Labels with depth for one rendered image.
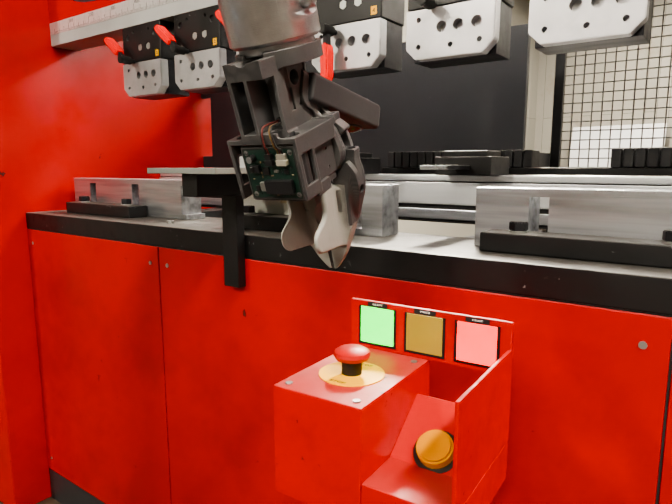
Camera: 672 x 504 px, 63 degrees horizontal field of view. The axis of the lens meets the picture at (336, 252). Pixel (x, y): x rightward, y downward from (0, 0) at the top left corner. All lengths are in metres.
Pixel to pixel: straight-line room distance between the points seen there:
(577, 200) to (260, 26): 0.57
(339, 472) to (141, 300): 0.86
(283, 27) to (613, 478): 0.67
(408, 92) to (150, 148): 0.90
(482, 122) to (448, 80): 0.15
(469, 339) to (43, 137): 1.44
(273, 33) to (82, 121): 1.45
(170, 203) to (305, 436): 0.93
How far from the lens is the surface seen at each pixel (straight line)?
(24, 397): 1.87
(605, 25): 0.87
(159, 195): 1.44
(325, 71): 1.01
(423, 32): 0.96
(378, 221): 1.00
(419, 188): 1.24
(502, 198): 0.90
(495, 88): 1.48
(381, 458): 0.59
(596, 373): 0.78
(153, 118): 2.00
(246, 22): 0.44
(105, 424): 1.61
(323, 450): 0.57
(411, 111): 1.57
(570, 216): 0.87
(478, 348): 0.62
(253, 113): 0.44
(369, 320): 0.68
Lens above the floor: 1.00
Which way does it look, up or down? 9 degrees down
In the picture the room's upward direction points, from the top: straight up
